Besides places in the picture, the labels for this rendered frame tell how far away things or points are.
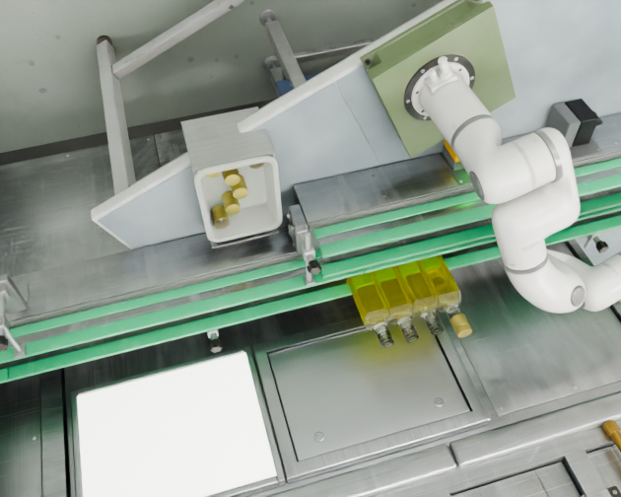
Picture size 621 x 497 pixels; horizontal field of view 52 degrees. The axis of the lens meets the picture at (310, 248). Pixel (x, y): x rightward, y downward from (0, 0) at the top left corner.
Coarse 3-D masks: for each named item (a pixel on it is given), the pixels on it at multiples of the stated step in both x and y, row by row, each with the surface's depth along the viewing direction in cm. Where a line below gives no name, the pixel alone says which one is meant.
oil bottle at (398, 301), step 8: (376, 272) 150; (384, 272) 150; (392, 272) 150; (384, 280) 148; (392, 280) 148; (400, 280) 148; (384, 288) 147; (392, 288) 147; (400, 288) 147; (384, 296) 146; (392, 296) 145; (400, 296) 145; (408, 296) 145; (392, 304) 144; (400, 304) 144; (408, 304) 144; (392, 312) 143; (400, 312) 143; (408, 312) 143; (392, 320) 145
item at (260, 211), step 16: (256, 160) 130; (272, 160) 131; (256, 176) 143; (272, 176) 135; (208, 192) 142; (256, 192) 147; (272, 192) 141; (208, 208) 146; (256, 208) 149; (272, 208) 147; (208, 224) 140; (240, 224) 147; (256, 224) 147; (272, 224) 146; (224, 240) 145
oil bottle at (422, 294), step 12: (408, 264) 150; (420, 264) 150; (408, 276) 148; (420, 276) 148; (408, 288) 147; (420, 288) 146; (432, 288) 146; (420, 300) 144; (432, 300) 144; (420, 312) 144
